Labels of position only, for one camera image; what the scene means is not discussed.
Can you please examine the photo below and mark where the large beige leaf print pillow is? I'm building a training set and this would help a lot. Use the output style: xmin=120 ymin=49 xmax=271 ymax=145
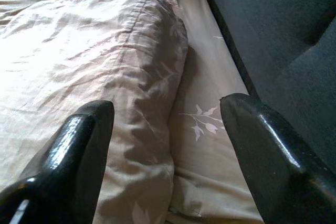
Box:
xmin=0 ymin=0 xmax=189 ymax=224

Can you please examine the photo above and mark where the blue upholstered backrest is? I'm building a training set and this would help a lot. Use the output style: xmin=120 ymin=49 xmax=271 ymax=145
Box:
xmin=195 ymin=0 xmax=336 ymax=174

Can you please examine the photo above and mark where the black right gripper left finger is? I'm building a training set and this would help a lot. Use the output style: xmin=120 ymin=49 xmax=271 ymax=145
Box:
xmin=0 ymin=100 xmax=115 ymax=224

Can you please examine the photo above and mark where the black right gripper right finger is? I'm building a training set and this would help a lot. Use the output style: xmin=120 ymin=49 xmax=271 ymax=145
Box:
xmin=219 ymin=92 xmax=336 ymax=224

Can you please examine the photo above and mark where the beige leaf print bed sheet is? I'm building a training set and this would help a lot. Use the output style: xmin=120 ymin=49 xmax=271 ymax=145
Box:
xmin=0 ymin=0 xmax=265 ymax=224

